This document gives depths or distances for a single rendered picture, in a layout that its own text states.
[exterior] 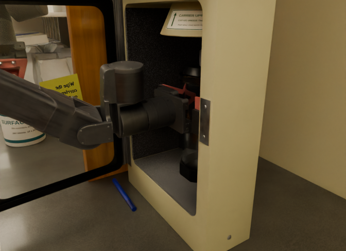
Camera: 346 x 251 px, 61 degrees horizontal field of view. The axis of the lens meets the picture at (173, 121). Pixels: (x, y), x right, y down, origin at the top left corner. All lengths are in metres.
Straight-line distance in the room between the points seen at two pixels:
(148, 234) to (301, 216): 0.33
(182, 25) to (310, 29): 0.41
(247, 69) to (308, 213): 0.40
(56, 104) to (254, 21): 0.31
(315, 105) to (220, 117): 0.43
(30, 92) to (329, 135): 0.67
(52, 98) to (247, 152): 0.32
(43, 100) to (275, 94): 0.64
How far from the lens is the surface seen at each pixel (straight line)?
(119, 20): 0.67
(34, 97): 0.46
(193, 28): 0.49
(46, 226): 0.69
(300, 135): 0.87
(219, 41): 0.40
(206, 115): 0.43
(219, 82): 0.41
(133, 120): 0.49
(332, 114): 0.81
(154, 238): 0.61
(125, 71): 0.46
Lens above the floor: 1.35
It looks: 20 degrees down
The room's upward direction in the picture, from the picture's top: straight up
